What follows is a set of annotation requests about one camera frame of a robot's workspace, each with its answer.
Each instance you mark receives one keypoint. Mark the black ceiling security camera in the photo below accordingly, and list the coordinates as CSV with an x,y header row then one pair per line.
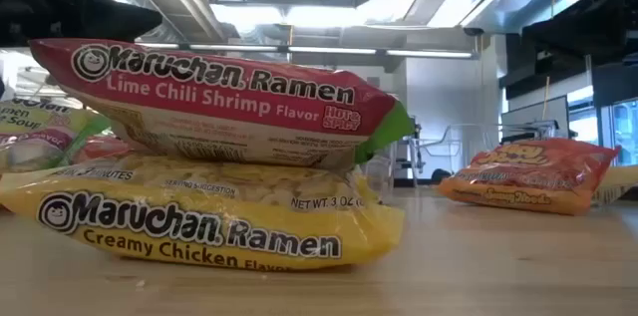
x,y
473,31

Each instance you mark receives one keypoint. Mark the bright window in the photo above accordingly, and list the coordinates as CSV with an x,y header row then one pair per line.
x,y
625,131

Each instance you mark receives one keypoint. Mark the grey wall vent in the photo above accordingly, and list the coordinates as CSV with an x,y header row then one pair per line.
x,y
373,82

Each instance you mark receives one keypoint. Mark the grey metal cabinet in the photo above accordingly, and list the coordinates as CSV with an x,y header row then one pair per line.
x,y
406,164

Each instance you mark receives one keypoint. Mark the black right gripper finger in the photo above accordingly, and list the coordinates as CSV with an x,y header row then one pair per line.
x,y
588,27

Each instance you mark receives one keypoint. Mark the yellow creamy chicken ramen pack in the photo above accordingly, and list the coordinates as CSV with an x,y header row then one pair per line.
x,y
199,236

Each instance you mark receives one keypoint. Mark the linear ceiling light strip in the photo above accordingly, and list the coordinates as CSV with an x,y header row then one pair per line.
x,y
329,50

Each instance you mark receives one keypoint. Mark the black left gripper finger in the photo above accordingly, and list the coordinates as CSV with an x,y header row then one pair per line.
x,y
114,19

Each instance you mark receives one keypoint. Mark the orange saucy noodles pack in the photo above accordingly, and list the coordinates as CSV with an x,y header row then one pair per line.
x,y
528,176
102,149

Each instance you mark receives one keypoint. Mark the lime chili shrimp ramen pack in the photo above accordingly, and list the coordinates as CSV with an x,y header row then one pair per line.
x,y
224,96
35,121

